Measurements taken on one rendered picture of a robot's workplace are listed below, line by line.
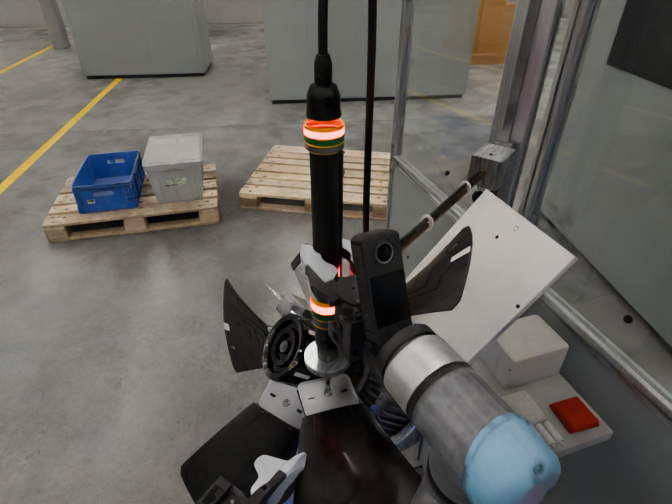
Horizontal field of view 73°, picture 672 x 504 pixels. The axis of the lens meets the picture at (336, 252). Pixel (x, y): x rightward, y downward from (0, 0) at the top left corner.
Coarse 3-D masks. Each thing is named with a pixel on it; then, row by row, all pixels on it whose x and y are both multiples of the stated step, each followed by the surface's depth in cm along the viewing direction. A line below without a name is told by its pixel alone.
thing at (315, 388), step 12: (300, 384) 74; (312, 384) 75; (324, 384) 75; (336, 384) 75; (348, 384) 75; (300, 396) 73; (312, 396) 73; (324, 396) 73; (336, 396) 73; (348, 396) 74; (312, 408) 71; (324, 408) 72
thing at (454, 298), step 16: (464, 240) 67; (448, 256) 67; (464, 256) 62; (432, 272) 66; (448, 272) 61; (464, 272) 58; (416, 288) 64; (432, 288) 61; (448, 288) 58; (416, 304) 60; (432, 304) 58; (448, 304) 56
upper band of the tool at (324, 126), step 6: (306, 120) 48; (312, 120) 49; (336, 120) 49; (342, 120) 48; (306, 126) 47; (318, 126) 50; (324, 126) 50; (330, 126) 50; (342, 126) 47; (318, 132) 46; (324, 132) 46; (330, 132) 46; (312, 138) 47; (336, 138) 47
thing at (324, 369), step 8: (312, 344) 70; (304, 352) 70; (312, 352) 68; (312, 360) 67; (320, 360) 67; (336, 360) 67; (344, 360) 67; (312, 368) 66; (320, 368) 66; (328, 368) 66; (336, 368) 66; (344, 368) 66; (320, 376) 66; (328, 376) 66
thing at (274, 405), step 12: (276, 384) 82; (264, 396) 82; (276, 396) 82; (288, 396) 81; (264, 408) 82; (276, 408) 82; (288, 408) 81; (300, 408) 81; (288, 420) 81; (300, 420) 81
